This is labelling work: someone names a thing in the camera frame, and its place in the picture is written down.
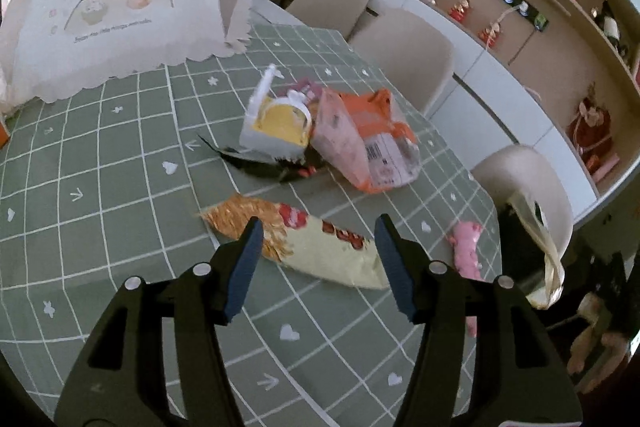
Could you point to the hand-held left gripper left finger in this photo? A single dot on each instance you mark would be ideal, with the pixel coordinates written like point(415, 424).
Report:
point(245, 272)

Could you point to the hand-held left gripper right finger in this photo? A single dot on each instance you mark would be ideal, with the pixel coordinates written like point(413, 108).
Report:
point(397, 272)

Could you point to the pink wrapper strip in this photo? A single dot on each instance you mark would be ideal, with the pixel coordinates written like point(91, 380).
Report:
point(467, 252)

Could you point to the pale yellow snack bag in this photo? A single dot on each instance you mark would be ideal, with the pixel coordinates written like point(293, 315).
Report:
point(320, 252)

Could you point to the person's right hand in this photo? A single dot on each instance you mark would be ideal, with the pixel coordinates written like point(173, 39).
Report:
point(600, 357)

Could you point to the black wrapper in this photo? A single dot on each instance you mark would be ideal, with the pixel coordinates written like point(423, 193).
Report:
point(260, 164)

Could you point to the orange snack bag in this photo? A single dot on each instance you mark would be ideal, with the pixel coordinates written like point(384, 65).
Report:
point(365, 142)

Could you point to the green checked tablecloth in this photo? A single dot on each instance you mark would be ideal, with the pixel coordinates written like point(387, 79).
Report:
point(125, 207)

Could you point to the white yellow box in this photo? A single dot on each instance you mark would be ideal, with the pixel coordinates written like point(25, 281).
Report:
point(277, 127)

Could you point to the beige dining chair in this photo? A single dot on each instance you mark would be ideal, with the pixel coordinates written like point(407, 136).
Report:
point(410, 52)
point(330, 2)
point(520, 172)

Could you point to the pink white packet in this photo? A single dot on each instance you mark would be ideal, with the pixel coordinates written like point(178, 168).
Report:
point(307, 91)

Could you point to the white sideboard cabinet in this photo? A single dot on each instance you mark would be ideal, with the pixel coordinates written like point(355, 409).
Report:
point(490, 77)

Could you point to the large red doll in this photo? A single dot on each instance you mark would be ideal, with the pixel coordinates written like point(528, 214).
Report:
point(595, 127)

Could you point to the small red figurine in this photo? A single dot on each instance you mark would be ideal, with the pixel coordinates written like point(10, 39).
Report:
point(459, 12)
point(490, 36)

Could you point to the orange tissue box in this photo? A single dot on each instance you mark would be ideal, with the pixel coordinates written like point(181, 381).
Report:
point(4, 134)

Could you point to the white printed food cover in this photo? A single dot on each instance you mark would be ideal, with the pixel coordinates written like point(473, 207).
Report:
point(115, 7)

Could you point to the wine bottle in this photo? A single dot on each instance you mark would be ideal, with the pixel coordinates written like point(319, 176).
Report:
point(611, 27)

